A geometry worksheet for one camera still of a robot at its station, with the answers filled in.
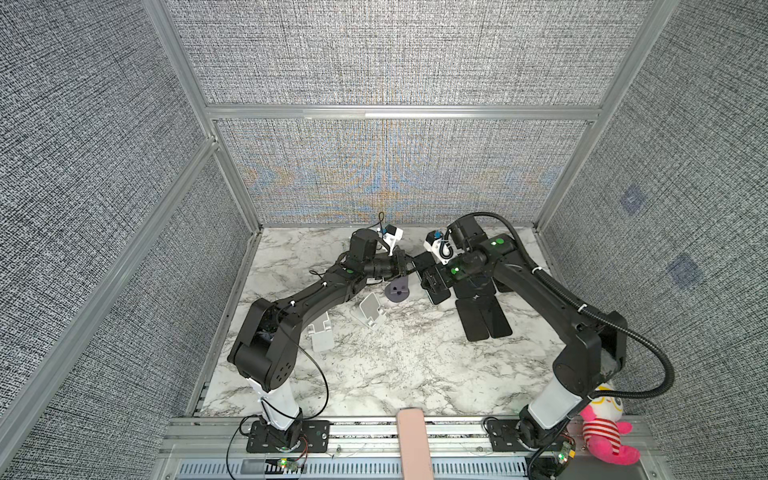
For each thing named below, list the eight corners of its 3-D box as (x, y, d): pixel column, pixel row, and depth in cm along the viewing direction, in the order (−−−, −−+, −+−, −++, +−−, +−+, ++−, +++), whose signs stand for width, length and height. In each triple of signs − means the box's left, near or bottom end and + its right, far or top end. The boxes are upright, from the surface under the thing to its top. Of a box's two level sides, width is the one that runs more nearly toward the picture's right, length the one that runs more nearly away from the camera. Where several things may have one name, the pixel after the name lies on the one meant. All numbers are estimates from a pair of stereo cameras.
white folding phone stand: (310, 352, 89) (305, 342, 83) (315, 324, 95) (310, 312, 89) (333, 352, 89) (329, 342, 83) (336, 324, 95) (333, 312, 89)
